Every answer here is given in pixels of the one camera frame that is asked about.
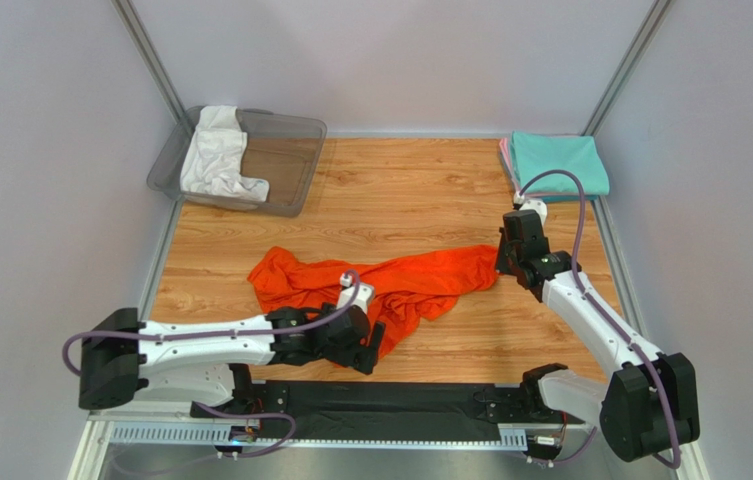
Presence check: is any orange t shirt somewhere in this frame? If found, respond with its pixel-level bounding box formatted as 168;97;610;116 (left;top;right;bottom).
247;245;498;358

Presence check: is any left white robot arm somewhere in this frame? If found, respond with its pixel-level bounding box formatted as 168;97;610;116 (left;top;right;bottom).
76;303;387;411

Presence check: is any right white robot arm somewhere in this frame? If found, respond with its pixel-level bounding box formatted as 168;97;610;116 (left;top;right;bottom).
497;209;701;462

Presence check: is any dark teal folded t shirt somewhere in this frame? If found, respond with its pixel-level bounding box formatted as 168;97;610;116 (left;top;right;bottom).
528;194;599;203

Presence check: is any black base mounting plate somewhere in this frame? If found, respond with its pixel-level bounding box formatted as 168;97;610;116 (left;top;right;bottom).
220;381;562;442

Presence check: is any pink folded t shirt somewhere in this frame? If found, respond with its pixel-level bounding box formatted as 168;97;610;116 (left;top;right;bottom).
499;135;578;196

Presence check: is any clear plastic bin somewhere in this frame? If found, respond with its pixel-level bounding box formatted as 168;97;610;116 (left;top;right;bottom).
146;106;327;217

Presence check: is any white t shirt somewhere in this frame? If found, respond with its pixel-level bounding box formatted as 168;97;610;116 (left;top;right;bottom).
179;105;270;202

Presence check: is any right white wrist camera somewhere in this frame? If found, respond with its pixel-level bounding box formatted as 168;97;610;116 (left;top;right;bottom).
513;192;548;225

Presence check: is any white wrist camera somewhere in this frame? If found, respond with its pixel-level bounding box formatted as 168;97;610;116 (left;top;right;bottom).
513;192;548;225
338;271;375;314

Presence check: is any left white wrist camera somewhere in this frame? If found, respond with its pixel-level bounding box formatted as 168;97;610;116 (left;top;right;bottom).
338;271;375;314

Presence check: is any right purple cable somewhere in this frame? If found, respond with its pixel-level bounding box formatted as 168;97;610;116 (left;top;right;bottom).
514;168;683;471

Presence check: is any aluminium frame rail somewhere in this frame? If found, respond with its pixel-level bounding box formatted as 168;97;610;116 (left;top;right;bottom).
66;376;710;480

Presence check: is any right corner aluminium post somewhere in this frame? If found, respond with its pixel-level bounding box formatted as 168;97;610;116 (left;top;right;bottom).
582;0;676;136

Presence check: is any corner aluminium post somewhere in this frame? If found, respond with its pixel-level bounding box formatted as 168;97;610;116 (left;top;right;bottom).
112;0;188;121
582;0;676;136

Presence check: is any left corner aluminium post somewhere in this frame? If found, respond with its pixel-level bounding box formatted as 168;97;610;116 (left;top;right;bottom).
112;0;188;121

